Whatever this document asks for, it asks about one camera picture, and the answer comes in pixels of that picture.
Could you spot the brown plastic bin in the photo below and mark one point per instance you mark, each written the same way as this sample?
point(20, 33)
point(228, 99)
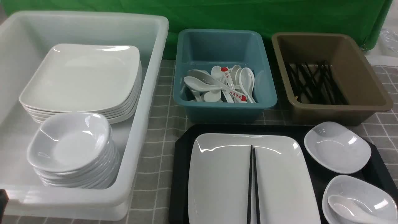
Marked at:
point(351, 70)

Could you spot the stack of white square plates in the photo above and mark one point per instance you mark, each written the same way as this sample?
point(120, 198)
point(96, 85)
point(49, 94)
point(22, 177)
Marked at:
point(103, 79)

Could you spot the large white rice plate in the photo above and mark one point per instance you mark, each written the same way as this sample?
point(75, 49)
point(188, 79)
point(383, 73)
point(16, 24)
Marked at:
point(218, 180)

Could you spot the pile of black chopsticks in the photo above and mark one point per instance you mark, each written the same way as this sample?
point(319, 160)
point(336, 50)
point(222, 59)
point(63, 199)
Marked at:
point(314, 84)

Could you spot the teal plastic bin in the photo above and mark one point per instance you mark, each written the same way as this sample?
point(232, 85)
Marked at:
point(202, 49)

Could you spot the stack of white small bowls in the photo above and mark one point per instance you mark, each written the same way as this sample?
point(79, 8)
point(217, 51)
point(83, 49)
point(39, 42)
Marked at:
point(75, 150)

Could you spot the white ceramic soup spoon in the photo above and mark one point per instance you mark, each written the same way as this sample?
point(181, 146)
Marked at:
point(347, 209)

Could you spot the small white dish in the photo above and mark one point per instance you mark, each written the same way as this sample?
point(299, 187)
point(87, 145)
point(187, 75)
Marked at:
point(337, 148)
point(370, 198)

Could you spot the black chopstick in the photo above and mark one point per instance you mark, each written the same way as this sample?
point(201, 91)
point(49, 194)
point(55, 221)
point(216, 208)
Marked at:
point(249, 203)
point(257, 201)

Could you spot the pile of white spoons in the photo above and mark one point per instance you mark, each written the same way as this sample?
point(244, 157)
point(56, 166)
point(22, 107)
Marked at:
point(222, 84)

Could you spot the grey checkered tablecloth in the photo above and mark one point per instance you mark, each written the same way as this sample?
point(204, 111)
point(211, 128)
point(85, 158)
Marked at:
point(149, 198)

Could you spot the black serving tray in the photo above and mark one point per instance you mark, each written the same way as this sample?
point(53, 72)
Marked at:
point(374, 172)

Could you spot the large white plastic bin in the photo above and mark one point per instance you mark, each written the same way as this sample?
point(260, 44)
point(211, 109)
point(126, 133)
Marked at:
point(26, 37)

